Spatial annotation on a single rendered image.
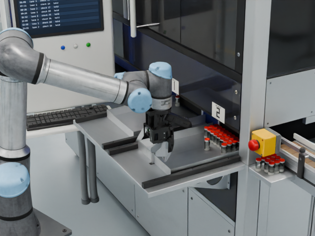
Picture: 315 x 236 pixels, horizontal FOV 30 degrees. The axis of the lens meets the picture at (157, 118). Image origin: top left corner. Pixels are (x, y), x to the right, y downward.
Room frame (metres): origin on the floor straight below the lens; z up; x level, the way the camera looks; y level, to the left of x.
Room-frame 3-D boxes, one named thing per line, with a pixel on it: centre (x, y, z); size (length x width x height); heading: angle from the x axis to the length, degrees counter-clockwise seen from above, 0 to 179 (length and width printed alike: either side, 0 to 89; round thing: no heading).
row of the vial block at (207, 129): (2.04, -0.23, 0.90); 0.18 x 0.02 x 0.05; 27
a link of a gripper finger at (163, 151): (1.83, -0.02, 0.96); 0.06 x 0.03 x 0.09; 118
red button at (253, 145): (1.82, -0.33, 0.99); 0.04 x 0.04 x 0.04; 28
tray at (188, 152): (1.99, -0.13, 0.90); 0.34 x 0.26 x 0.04; 117
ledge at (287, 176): (1.84, -0.42, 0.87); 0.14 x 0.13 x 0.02; 118
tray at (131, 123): (2.30, 0.01, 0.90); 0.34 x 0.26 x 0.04; 118
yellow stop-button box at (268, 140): (1.84, -0.37, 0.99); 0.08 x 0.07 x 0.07; 118
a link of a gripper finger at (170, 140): (1.84, -0.04, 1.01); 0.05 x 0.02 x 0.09; 28
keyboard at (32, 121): (2.49, 0.41, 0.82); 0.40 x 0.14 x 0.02; 109
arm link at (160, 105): (1.85, -0.01, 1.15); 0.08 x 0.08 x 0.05
